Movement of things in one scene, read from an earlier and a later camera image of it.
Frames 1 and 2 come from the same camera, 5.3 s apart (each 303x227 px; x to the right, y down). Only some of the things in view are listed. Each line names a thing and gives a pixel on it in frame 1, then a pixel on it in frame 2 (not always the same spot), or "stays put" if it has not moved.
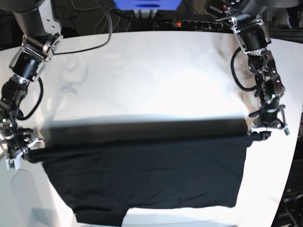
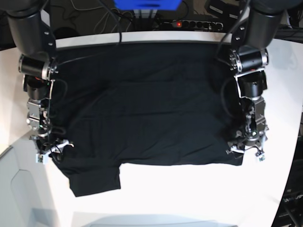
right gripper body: x=270 y=115 to x=238 y=146
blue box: x=147 y=5 stays put
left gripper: x=17 y=142 to x=45 y=143
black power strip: x=199 y=24 stays put
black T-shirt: x=106 y=167 to x=111 y=104
